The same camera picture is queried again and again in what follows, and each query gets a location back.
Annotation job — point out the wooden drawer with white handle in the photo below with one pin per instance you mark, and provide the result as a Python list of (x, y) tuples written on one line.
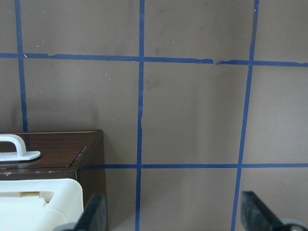
[(35, 150)]

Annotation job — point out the dark brown wooden cabinet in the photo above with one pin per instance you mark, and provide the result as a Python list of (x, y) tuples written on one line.
[(87, 170)]

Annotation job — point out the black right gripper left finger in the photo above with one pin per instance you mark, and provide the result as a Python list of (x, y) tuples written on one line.
[(92, 219)]

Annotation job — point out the white plastic tray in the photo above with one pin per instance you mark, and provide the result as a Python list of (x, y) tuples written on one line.
[(39, 205)]

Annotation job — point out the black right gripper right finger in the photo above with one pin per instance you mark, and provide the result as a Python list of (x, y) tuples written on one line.
[(256, 216)]

